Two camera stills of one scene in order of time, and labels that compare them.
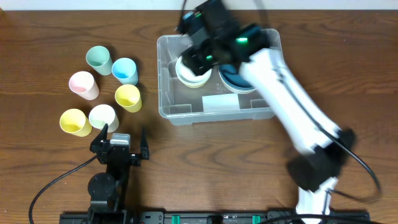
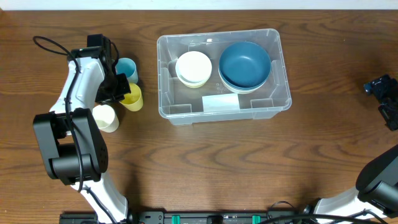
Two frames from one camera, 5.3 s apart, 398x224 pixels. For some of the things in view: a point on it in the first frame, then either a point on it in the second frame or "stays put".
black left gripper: [121, 154] → [115, 88]
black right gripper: [195, 61] → [385, 101]
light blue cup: [125, 70] stays put
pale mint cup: [101, 114] stays put
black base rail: [212, 217] stays put
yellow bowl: [193, 85] stays put
